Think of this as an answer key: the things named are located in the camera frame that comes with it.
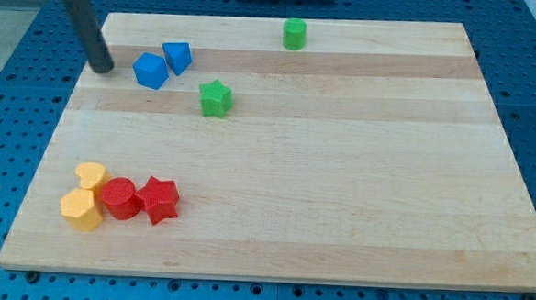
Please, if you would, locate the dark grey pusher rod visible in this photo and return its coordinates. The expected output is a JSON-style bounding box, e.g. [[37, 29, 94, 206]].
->
[[62, 0, 115, 73]]

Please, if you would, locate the green star block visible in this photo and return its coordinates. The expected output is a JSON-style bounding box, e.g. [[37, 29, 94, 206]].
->
[[198, 79, 233, 118]]

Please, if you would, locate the red star block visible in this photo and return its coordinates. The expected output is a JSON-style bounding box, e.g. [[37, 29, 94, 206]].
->
[[134, 176, 179, 225]]

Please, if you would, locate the blue cube block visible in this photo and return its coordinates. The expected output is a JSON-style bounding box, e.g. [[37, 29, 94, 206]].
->
[[132, 52, 169, 90]]

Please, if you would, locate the blue triangle block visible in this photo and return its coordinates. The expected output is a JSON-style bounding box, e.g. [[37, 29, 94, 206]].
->
[[162, 42, 192, 75]]

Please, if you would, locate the yellow heart block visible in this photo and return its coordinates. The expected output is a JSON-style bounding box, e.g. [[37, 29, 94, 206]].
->
[[75, 161, 111, 192]]

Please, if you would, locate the red cylinder block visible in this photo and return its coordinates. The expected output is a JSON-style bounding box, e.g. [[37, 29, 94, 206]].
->
[[101, 177, 140, 220]]

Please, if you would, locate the yellow hexagon block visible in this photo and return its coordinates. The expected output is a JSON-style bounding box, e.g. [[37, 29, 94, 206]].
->
[[60, 189, 104, 231]]

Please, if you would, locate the green cylinder block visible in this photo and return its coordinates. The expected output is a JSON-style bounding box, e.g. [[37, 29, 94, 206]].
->
[[282, 17, 307, 50]]

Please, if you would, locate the wooden board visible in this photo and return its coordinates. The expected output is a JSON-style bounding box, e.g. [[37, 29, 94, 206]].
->
[[0, 13, 536, 292]]

